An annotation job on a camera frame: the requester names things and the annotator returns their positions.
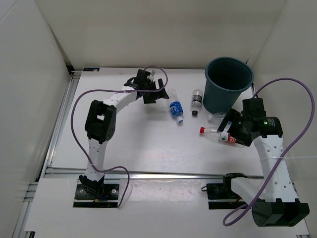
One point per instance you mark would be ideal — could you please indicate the blue label plastic bottle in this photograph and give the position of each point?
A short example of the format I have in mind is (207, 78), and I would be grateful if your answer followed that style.
(175, 106)

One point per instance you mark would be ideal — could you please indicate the dark teal plastic bin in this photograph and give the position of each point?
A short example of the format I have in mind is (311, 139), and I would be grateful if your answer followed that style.
(226, 79)

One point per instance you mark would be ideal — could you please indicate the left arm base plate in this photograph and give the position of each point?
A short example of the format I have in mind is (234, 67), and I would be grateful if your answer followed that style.
(106, 197)

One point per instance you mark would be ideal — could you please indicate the blue sticker on table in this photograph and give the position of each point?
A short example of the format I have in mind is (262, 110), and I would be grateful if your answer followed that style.
(91, 69)

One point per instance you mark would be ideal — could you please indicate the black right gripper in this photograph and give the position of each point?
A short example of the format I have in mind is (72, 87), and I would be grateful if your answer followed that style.
(234, 116)

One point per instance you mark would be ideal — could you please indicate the red label plastic bottle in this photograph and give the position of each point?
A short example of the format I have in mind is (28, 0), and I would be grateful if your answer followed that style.
(213, 135)

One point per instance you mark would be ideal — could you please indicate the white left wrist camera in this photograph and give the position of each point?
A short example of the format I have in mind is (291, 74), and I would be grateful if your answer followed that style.
(151, 74)

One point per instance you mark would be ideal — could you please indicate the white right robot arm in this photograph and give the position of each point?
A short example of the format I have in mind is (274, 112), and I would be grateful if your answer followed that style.
(276, 203)

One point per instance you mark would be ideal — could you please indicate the clear bottle light blue label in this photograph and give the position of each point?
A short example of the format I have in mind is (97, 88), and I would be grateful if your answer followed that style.
(216, 117)

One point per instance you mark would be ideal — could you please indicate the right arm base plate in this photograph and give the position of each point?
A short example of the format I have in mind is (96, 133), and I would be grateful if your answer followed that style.
(220, 195)

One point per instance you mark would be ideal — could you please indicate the black label plastic bottle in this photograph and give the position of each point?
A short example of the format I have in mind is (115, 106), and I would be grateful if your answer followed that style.
(196, 102)

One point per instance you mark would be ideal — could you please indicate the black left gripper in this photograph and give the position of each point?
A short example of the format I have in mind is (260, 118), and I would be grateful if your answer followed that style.
(161, 93)

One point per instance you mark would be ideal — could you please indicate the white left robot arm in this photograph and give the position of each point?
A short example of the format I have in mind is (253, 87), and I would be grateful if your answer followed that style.
(101, 122)

